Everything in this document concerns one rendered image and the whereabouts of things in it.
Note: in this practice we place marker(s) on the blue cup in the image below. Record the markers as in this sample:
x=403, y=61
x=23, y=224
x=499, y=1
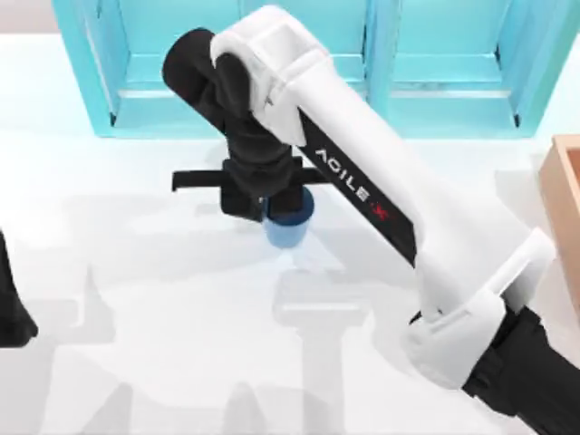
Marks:
x=283, y=233

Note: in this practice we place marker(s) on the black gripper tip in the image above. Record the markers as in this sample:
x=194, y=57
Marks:
x=13, y=308

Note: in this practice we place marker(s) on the salmon-coloured box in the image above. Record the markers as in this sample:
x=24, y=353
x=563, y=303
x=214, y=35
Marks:
x=559, y=190

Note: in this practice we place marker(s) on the light blue rack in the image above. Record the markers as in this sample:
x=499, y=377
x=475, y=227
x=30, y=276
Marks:
x=430, y=54

